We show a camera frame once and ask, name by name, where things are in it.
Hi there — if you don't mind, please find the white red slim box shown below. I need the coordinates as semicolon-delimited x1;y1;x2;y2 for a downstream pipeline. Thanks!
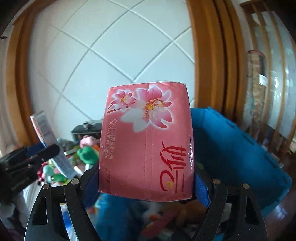
30;111;76;180

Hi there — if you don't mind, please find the pink tissue pack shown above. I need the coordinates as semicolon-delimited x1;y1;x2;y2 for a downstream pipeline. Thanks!
98;82;194;202

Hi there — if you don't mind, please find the pink pig plush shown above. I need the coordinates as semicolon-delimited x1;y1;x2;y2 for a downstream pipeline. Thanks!
79;135;100;149

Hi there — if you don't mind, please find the green frog plush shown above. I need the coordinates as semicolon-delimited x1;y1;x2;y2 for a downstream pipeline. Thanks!
77;146;99;165

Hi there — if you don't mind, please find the black open box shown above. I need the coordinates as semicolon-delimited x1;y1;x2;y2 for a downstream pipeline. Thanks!
71;120;102;143

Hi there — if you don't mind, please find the blue plastic storage crate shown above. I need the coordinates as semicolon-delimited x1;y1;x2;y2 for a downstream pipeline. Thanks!
83;106;293;241

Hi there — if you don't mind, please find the wooden door frame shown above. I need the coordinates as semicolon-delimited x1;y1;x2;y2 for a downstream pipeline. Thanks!
187;1;247;126

